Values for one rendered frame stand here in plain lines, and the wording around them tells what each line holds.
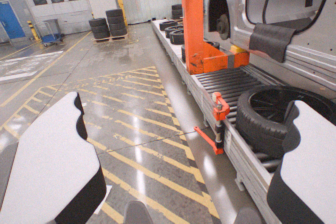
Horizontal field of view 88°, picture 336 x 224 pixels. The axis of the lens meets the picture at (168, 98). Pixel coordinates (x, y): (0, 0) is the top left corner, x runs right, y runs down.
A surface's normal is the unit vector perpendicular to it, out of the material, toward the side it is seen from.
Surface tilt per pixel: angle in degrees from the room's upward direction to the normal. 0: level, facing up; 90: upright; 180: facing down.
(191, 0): 90
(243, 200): 0
